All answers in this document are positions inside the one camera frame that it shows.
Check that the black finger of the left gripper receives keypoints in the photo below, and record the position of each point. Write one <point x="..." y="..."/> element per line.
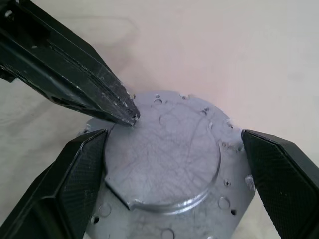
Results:
<point x="49" y="69"/>
<point x="82" y="57"/>

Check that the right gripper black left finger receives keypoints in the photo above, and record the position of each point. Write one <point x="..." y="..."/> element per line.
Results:
<point x="62" y="189"/>

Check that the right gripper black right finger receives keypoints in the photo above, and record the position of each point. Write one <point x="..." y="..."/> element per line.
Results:
<point x="284" y="186"/>

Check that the silver round housing lid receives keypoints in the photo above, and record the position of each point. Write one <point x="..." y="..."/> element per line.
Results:
<point x="162" y="161"/>

